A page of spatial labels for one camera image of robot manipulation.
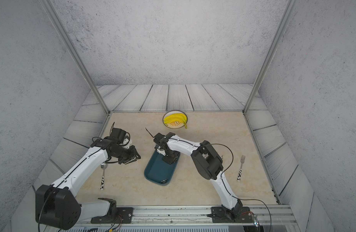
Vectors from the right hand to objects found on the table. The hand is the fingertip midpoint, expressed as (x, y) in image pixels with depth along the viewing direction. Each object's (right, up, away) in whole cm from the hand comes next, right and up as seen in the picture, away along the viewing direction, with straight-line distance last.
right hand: (172, 159), depth 92 cm
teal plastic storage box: (-8, -5, -8) cm, 12 cm away
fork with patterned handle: (+45, -1, +1) cm, 45 cm away
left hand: (-17, +4, -11) cm, 21 cm away
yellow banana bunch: (+3, +27, +19) cm, 33 cm away
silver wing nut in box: (-5, -10, -8) cm, 14 cm away
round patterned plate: (+1, +22, +19) cm, 29 cm away
